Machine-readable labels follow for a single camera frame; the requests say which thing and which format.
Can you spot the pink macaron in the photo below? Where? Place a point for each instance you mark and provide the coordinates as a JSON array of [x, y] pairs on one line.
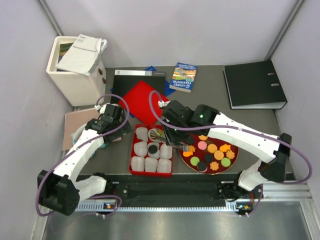
[[202, 145]]

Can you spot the white paper cup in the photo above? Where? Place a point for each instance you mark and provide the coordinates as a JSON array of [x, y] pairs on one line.
[[140, 149], [154, 138], [150, 165], [142, 134], [156, 155], [166, 152], [164, 166], [138, 164]]

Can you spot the black flat notebook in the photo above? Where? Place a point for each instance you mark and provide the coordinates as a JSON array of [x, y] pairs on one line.
[[125, 82]]

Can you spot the blue paperback book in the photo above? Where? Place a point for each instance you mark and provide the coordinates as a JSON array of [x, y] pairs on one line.
[[183, 77]]

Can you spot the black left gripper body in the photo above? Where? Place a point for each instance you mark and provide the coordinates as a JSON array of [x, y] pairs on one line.
[[125, 129]]

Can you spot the red cookie box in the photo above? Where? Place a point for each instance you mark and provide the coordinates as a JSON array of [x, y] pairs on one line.
[[135, 140]]

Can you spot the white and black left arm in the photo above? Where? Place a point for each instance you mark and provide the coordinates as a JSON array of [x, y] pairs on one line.
[[58, 189]]

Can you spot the light blue headphones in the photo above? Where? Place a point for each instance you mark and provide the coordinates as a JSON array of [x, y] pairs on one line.
[[75, 136]]

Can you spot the orange fish cookie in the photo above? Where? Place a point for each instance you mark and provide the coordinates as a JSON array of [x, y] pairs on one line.
[[225, 148]]

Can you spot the red box lid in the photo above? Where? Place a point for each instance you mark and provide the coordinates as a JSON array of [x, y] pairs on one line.
[[137, 100]]

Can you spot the white paper manual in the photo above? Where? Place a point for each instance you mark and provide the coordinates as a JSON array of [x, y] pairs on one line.
[[83, 56]]

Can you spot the orange round cracker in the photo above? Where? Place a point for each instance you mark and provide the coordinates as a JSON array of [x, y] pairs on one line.
[[212, 148], [203, 137], [218, 155]]

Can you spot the green macaron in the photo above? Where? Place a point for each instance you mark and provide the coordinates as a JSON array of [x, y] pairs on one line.
[[225, 162], [159, 133], [194, 161]]

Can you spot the orange flower cookie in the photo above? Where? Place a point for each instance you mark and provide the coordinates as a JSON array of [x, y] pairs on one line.
[[214, 166], [191, 149]]

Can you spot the black pink sandwich cookie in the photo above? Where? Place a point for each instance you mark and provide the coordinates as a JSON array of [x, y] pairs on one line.
[[202, 167]]

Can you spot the orange star cookie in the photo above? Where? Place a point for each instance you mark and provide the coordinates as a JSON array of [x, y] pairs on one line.
[[230, 154]]

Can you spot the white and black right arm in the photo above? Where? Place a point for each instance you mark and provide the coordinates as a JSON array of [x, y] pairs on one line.
[[271, 150]]

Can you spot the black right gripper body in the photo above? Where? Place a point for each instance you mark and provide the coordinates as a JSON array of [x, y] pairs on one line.
[[176, 135]]

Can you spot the pink notebook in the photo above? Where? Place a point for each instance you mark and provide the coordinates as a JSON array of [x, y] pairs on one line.
[[75, 123]]

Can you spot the metal tongs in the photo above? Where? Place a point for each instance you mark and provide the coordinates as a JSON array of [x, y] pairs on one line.
[[181, 146]]

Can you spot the dark red round plate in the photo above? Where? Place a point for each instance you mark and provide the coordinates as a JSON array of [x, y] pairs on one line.
[[198, 153]]

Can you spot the white storage box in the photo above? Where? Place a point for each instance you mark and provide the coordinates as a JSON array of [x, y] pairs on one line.
[[79, 90]]

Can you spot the black ring binder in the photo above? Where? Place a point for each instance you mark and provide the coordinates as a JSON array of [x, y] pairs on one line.
[[254, 85]]

